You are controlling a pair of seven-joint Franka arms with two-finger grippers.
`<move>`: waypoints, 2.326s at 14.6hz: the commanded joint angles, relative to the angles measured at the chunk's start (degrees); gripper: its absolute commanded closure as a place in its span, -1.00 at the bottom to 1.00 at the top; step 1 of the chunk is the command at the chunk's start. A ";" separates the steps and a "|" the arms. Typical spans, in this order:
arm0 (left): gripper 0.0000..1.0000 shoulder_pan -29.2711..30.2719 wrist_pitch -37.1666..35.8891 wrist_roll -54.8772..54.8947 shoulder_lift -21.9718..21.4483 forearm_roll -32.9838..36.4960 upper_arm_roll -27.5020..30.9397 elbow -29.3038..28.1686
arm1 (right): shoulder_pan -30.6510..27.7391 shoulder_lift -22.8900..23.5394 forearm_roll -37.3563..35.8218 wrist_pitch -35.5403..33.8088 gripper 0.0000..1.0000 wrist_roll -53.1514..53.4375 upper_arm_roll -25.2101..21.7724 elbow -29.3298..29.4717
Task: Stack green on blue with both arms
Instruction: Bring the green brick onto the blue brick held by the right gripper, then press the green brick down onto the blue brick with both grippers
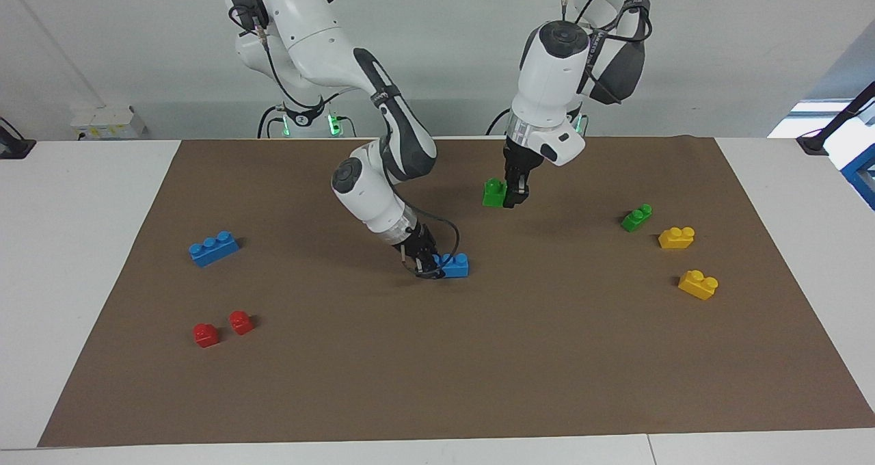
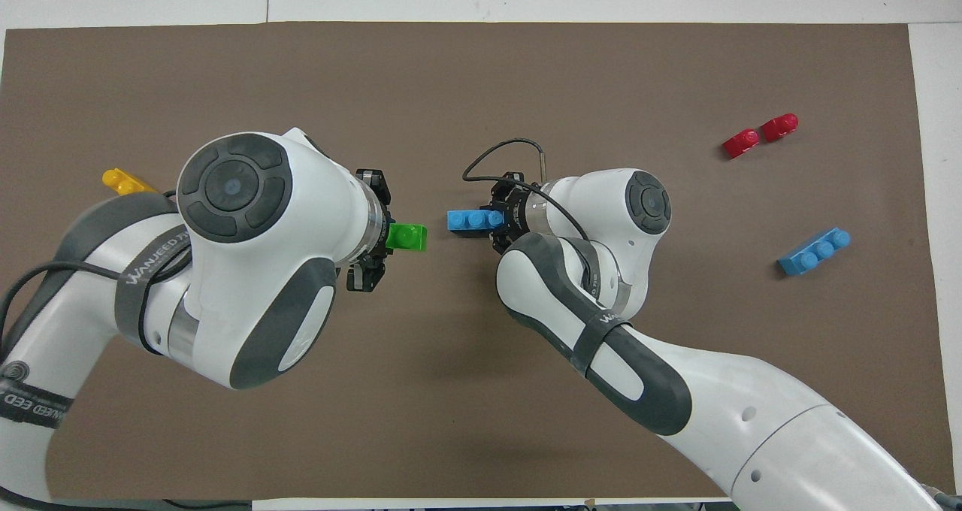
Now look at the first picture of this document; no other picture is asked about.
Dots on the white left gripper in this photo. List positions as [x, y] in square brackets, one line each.
[557, 143]

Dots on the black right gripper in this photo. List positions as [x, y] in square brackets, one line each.
[413, 243]

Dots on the blue three-stud toy brick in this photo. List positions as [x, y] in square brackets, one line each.
[456, 267]
[214, 248]

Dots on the green two-stud toy brick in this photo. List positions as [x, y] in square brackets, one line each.
[492, 193]
[636, 217]

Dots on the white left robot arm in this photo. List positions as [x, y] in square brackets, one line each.
[554, 75]

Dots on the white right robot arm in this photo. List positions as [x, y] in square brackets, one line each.
[307, 34]

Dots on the brown table mat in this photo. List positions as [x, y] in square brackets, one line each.
[437, 355]

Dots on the yellow two-stud toy brick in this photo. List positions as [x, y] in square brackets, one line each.
[698, 284]
[676, 237]

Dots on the red single-stud toy brick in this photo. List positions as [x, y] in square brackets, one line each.
[206, 334]
[240, 322]

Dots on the black stand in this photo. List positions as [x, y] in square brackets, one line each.
[817, 142]

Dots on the white box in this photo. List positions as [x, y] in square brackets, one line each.
[109, 123]

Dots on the black table clamp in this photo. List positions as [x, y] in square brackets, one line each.
[14, 147]

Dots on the blue metal frame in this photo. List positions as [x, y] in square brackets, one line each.
[863, 178]

